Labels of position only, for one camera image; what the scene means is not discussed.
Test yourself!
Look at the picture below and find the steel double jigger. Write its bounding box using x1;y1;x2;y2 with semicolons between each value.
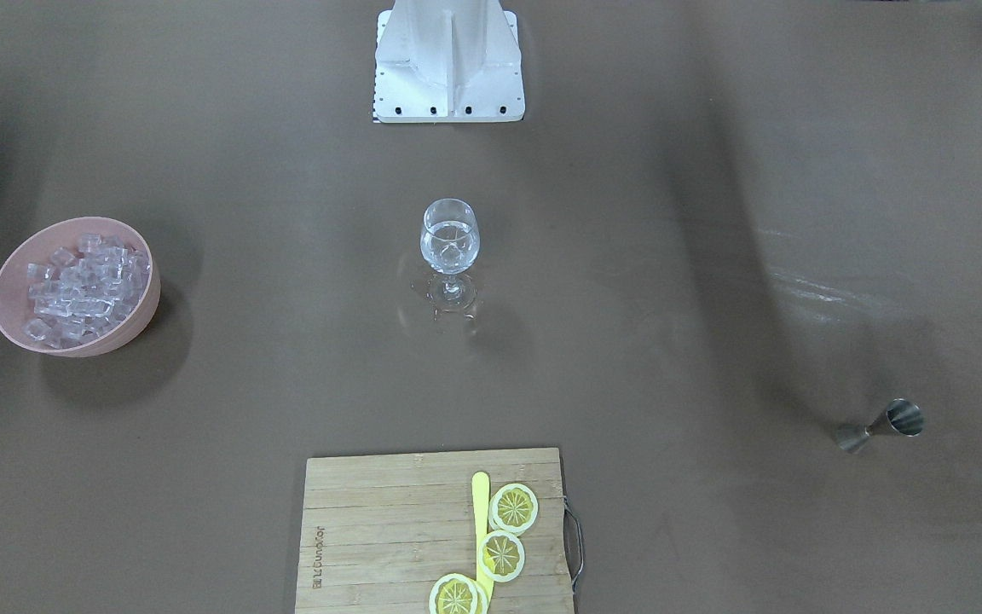
834;399;925;454

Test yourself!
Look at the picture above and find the clear wine glass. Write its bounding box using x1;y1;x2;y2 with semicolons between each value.
419;198;481;312

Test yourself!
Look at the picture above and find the pile of ice cubes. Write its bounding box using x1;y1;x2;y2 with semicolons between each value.
22;233;153;350

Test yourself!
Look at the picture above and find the lemon slice middle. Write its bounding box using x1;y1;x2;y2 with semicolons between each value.
477;530;527;583

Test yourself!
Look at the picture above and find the bamboo cutting board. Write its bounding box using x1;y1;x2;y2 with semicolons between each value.
295;448;575;613

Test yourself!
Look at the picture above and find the pink bowl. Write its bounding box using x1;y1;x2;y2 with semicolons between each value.
0;217;161;358

